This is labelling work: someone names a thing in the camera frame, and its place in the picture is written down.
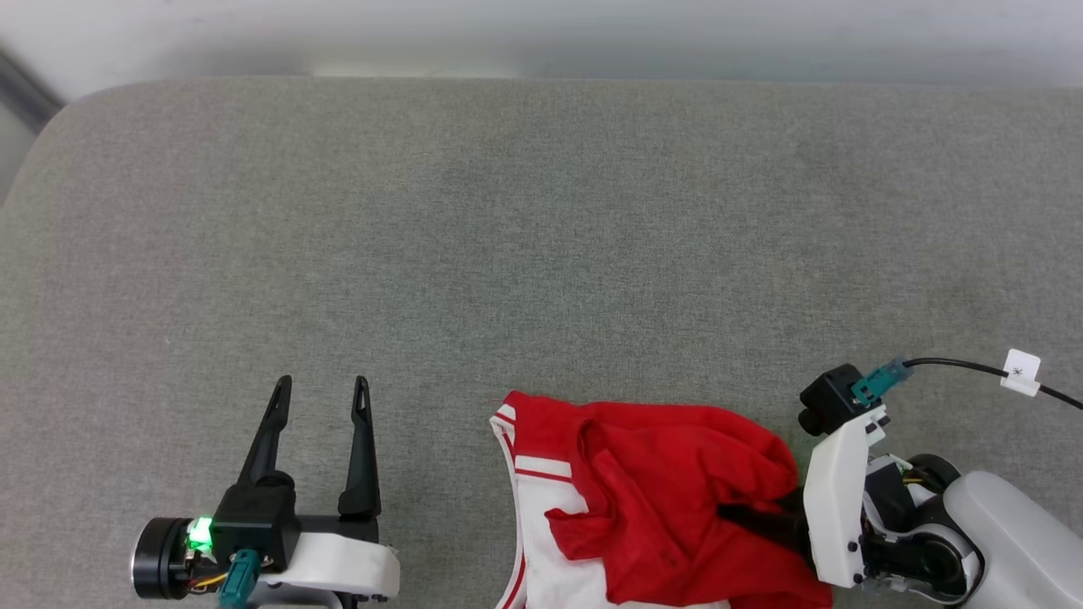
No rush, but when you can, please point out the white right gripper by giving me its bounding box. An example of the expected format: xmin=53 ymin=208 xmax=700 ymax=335
xmin=717 ymin=405 xmax=890 ymax=590

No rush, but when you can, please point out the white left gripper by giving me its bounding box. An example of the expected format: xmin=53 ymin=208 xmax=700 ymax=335
xmin=236 ymin=376 xmax=401 ymax=609

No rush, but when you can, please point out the red and white shirt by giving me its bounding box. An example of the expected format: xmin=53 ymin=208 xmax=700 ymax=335
xmin=489 ymin=390 xmax=835 ymax=609

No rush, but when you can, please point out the grey fabric sofa seat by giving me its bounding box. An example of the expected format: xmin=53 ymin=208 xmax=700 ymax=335
xmin=0 ymin=78 xmax=1083 ymax=609

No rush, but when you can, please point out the teal left camera connector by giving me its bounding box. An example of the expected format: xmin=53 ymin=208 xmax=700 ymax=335
xmin=217 ymin=547 xmax=262 ymax=609

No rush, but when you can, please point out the teal camera connector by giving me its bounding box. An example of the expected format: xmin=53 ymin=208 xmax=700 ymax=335
xmin=217 ymin=547 xmax=262 ymax=609
xmin=849 ymin=356 xmax=915 ymax=408

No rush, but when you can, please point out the teal right camera connector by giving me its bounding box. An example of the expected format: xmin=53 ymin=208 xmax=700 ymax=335
xmin=849 ymin=356 xmax=915 ymax=408

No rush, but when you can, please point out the black right camera cable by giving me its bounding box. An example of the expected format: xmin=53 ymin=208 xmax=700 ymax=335
xmin=901 ymin=357 xmax=1083 ymax=410

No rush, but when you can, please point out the white right cable tag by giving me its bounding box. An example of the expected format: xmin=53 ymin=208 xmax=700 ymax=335
xmin=1000 ymin=348 xmax=1042 ymax=398

